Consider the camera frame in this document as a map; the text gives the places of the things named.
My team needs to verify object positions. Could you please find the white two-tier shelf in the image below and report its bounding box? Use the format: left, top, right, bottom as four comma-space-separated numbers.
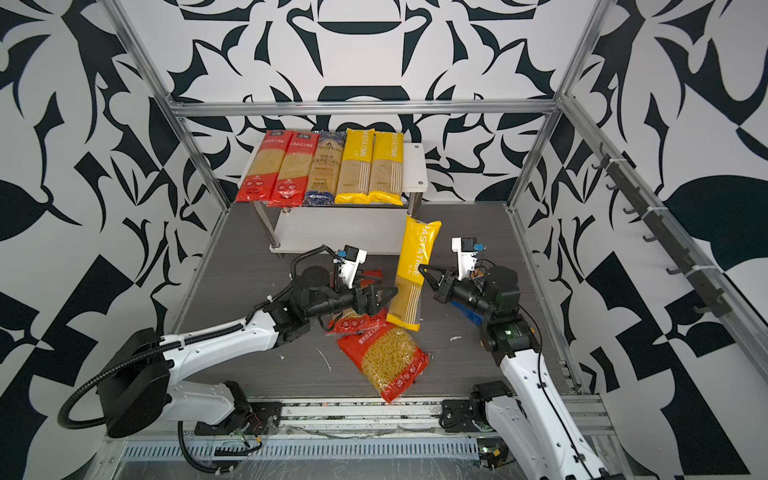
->
248, 143, 429, 255

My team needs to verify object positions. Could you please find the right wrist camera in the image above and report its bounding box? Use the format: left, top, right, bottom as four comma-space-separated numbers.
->
451, 237, 485, 280

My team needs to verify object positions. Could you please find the yellow pastatime spaghetti package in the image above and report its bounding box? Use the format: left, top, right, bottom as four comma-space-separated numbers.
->
334, 129, 375, 205

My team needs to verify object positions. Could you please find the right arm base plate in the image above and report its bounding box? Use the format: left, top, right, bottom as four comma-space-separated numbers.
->
438, 398, 494, 433

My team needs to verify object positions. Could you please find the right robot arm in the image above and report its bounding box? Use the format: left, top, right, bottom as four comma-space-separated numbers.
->
418, 265, 624, 479

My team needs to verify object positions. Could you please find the red fusilli bag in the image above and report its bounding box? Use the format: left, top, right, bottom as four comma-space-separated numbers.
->
337, 323, 430, 403
325, 269, 388, 335

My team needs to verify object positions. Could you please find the orange blue pasta bag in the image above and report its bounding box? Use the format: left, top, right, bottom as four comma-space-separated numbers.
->
451, 301, 486, 326

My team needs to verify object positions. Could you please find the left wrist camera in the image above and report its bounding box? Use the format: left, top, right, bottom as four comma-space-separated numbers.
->
335, 245, 367, 288

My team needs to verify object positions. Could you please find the aluminium front rail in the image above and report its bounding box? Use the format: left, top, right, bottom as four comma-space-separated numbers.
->
250, 394, 614, 445

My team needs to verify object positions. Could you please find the white cable duct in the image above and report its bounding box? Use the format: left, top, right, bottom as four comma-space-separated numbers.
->
122, 437, 480, 461

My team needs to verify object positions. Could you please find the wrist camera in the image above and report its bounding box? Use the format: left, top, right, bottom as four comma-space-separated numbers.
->
451, 237, 485, 280
335, 245, 367, 288

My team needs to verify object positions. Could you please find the orange blue spaghetti package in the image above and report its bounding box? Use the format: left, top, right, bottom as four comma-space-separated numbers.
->
303, 132, 346, 206

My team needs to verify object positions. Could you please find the small yellow pasta package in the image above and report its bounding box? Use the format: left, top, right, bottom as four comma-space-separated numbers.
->
387, 216, 442, 331

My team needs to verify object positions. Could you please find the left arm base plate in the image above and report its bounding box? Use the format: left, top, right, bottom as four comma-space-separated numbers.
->
194, 401, 283, 437

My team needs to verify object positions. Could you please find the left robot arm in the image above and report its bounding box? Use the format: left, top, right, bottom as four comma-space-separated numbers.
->
57, 266, 398, 438

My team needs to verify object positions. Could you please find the red spaghetti package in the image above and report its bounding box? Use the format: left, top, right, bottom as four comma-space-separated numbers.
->
235, 130, 295, 203
268, 132, 320, 207

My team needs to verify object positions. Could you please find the aluminium cage frame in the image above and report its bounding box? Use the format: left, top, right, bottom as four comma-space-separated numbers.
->
103, 1, 767, 375

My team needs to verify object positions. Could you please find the wall hook rail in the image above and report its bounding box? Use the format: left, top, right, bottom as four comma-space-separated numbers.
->
594, 142, 733, 318

